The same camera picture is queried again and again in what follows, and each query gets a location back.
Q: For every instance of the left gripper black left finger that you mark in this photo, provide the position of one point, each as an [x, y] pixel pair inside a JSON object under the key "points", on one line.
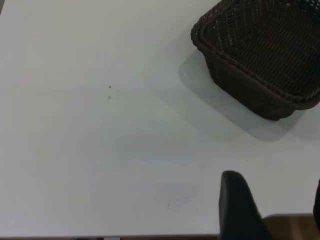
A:
{"points": [[237, 212]]}

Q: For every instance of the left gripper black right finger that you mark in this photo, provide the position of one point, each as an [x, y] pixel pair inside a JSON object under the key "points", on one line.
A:
{"points": [[317, 205]]}

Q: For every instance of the dark brown woven basket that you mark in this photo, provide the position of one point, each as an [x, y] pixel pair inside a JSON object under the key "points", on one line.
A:
{"points": [[265, 55]]}

